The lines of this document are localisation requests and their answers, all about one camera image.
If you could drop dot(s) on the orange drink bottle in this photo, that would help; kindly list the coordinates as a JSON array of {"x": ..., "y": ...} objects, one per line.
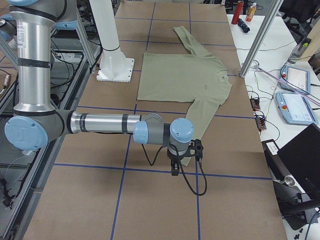
[{"x": 251, "y": 12}]

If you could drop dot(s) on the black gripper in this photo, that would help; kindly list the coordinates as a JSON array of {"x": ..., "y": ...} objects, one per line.
[{"x": 175, "y": 158}]

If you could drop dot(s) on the red cylindrical bottle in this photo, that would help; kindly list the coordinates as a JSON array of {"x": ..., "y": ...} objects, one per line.
[{"x": 237, "y": 12}]

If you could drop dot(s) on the white reacher grabber stick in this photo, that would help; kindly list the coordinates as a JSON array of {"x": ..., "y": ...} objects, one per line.
[{"x": 310, "y": 97}]

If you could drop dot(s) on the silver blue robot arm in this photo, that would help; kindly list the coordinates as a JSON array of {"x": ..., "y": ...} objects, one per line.
[{"x": 36, "y": 121}]

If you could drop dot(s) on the black monitor on arm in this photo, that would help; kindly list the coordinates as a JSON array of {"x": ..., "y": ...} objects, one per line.
[{"x": 296, "y": 169}]

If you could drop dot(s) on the orange electronics board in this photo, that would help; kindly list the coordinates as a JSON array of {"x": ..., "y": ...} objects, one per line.
[{"x": 255, "y": 104}]

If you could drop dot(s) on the far teach pendant tablet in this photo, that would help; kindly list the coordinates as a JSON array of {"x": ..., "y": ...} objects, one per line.
[{"x": 295, "y": 78}]

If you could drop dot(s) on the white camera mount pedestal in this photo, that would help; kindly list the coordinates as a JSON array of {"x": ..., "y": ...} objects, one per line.
[{"x": 114, "y": 65}]

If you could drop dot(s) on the aluminium frame post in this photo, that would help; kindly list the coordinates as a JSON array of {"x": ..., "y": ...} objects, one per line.
[{"x": 262, "y": 32}]

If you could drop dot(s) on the olive green long-sleeve shirt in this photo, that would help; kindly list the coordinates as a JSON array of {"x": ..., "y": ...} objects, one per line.
[{"x": 198, "y": 78}]

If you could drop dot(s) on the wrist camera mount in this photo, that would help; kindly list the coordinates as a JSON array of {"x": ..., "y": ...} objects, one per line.
[{"x": 197, "y": 147}]

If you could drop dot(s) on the teach pendant tablet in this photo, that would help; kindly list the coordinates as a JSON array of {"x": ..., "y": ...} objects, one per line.
[
  {"x": 295, "y": 78},
  {"x": 295, "y": 109}
]

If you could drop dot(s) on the folded dark blue umbrella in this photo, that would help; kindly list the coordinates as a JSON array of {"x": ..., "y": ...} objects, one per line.
[{"x": 243, "y": 26}]

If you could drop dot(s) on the near teach pendant tablet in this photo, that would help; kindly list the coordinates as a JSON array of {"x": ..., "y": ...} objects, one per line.
[{"x": 295, "y": 109}]

